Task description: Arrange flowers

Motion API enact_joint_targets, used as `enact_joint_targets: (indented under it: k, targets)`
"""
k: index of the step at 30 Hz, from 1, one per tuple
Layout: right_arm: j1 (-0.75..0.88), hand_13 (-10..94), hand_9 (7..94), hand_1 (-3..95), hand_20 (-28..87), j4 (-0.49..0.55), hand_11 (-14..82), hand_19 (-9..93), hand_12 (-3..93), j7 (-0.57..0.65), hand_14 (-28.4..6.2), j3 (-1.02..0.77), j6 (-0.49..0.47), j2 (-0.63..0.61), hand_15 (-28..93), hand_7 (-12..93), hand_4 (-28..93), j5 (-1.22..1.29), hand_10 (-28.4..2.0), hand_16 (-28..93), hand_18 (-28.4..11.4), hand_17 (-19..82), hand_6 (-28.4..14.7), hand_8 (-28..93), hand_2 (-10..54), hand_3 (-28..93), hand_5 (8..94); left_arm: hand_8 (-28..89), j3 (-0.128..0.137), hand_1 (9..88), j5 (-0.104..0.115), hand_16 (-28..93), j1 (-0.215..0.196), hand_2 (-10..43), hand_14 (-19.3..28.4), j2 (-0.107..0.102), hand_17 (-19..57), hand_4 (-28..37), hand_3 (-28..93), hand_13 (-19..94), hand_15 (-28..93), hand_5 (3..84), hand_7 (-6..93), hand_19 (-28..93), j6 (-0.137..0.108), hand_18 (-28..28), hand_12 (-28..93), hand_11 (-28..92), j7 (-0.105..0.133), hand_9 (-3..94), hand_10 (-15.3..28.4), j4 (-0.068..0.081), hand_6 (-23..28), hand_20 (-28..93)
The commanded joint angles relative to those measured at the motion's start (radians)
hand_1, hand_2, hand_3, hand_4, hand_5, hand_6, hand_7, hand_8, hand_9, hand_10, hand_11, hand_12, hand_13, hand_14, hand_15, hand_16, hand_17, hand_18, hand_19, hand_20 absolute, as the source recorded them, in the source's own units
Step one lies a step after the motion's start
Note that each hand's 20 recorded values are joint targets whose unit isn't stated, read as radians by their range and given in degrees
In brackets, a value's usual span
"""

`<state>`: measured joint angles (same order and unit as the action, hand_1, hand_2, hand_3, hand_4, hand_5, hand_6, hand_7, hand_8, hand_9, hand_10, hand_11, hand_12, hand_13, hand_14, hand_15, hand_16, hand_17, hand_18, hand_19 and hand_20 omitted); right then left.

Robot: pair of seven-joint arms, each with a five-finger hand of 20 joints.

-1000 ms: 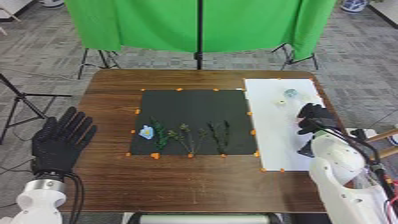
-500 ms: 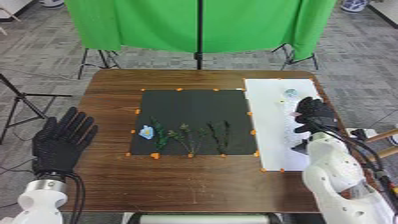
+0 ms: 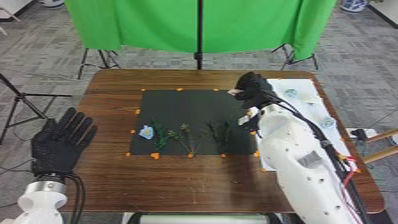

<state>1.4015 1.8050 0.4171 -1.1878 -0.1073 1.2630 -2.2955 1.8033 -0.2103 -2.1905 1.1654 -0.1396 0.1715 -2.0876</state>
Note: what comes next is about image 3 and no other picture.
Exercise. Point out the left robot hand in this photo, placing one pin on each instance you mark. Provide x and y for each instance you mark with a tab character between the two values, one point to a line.
60	143

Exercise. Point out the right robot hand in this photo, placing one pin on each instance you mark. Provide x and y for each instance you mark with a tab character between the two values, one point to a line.
257	89

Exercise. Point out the pink flower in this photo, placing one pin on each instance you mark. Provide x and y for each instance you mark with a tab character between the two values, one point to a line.
236	90

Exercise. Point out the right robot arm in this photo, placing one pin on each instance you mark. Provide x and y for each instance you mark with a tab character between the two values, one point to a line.
303	160

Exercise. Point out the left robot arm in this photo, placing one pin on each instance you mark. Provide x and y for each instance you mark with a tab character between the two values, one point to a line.
42	201

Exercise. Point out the black stand legs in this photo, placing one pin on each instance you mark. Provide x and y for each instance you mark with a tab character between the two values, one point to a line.
296	56
101	61

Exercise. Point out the dark mat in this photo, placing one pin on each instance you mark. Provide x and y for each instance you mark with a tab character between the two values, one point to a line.
190	110

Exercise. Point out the black tripod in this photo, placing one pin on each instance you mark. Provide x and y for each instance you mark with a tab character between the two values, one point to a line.
24	100

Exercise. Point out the blue flower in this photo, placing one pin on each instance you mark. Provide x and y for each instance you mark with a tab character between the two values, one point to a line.
147	132

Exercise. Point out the green sprig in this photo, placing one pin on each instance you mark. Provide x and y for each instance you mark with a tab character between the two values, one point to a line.
161	136
188	136

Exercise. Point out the black stand pole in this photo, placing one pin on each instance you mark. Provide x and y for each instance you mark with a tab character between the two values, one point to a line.
200	33

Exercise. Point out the wooden chair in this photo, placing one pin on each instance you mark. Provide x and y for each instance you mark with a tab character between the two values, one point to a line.
383	146

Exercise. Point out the blue and white vase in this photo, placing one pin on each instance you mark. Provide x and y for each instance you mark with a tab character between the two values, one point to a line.
355	5
53	2

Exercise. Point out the pale grey bar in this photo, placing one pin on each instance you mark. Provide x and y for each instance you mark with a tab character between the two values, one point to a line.
202	219

